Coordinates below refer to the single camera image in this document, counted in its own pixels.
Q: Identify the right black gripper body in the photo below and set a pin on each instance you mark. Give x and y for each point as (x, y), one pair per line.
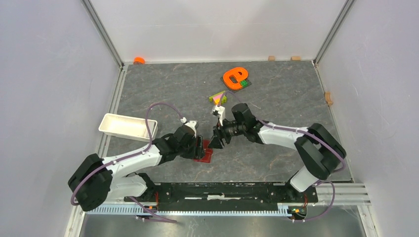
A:
(231, 129)

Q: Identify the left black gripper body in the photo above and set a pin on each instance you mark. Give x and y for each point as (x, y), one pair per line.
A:
(188, 151)

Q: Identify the red card holder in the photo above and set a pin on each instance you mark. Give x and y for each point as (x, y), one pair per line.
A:
(207, 153)

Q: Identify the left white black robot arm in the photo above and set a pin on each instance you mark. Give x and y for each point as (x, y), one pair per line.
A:
(97, 179)

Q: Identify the colourful toy brick stack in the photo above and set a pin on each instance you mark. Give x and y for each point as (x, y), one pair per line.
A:
(218, 99)

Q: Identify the green toy brick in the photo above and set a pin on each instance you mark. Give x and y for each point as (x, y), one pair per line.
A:
(244, 83)

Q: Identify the orange e-shaped block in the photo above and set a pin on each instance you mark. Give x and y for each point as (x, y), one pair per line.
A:
(238, 72)

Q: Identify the white plastic tray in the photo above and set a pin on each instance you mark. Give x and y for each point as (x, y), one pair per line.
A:
(124, 127)

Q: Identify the orange round cap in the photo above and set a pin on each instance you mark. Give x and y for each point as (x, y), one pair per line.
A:
(138, 60)

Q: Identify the curved wooden piece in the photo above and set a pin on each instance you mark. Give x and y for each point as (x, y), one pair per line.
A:
(328, 98)

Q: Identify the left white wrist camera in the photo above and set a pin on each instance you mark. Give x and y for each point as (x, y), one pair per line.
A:
(193, 124)

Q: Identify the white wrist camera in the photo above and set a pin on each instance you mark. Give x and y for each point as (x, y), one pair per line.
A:
(193, 124)
(219, 112)

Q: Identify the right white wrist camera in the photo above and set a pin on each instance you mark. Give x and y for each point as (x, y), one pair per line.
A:
(219, 112)

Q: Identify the dark square base plate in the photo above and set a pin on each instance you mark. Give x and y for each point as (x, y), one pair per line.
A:
(232, 80)

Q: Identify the grey cable duct comb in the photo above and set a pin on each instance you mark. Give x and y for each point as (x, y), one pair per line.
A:
(135, 209)

